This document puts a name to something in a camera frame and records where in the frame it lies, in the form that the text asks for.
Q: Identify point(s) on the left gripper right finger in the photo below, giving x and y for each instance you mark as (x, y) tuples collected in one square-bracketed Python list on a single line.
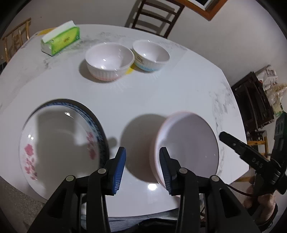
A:
[(180, 180)]

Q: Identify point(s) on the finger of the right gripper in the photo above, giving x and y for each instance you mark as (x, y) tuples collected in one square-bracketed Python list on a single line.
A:
[(245, 152)]

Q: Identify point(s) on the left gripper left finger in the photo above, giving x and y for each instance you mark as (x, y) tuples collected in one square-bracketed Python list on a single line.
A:
[(105, 180)]

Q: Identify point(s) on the large blue floral plate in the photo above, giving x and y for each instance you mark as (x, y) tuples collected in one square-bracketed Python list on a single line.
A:
[(98, 129)]

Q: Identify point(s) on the large pink bowl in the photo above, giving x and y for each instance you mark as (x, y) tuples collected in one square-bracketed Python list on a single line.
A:
[(189, 139)]

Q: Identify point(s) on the white plate pink flowers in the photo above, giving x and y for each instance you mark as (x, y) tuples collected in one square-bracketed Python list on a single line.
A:
[(57, 140)]

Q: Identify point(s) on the white ribbed bowl pink base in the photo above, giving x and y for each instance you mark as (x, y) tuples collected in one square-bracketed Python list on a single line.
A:
[(108, 61)]

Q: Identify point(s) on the white ribbed bowl blue base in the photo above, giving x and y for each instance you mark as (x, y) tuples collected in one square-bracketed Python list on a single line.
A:
[(149, 56)]

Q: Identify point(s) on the person's right hand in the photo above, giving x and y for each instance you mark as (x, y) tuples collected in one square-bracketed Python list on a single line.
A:
[(267, 205)]

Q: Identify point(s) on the grey trousers lap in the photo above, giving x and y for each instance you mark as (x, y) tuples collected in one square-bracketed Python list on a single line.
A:
[(158, 222)]

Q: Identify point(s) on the dark wooden chair at right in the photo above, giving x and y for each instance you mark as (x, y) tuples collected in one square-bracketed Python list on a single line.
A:
[(254, 106)]

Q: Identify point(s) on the dark wooden chair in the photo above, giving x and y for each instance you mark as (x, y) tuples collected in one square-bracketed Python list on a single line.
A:
[(166, 12), (254, 106)]

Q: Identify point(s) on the printed bags pile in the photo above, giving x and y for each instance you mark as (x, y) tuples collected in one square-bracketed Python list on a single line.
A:
[(273, 90)]

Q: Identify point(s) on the yellow warning sticker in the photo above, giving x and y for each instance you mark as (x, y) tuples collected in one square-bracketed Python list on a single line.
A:
[(130, 69)]

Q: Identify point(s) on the green tissue pack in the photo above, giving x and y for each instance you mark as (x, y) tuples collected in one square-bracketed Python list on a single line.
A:
[(59, 38)]

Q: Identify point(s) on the wooden framed window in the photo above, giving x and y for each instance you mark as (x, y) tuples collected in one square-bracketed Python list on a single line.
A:
[(207, 9)]

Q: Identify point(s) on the yellow label at table edge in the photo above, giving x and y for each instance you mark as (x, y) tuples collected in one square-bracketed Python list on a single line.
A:
[(45, 31)]

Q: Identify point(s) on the bamboo chair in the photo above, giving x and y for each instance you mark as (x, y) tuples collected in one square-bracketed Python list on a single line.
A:
[(16, 38)]

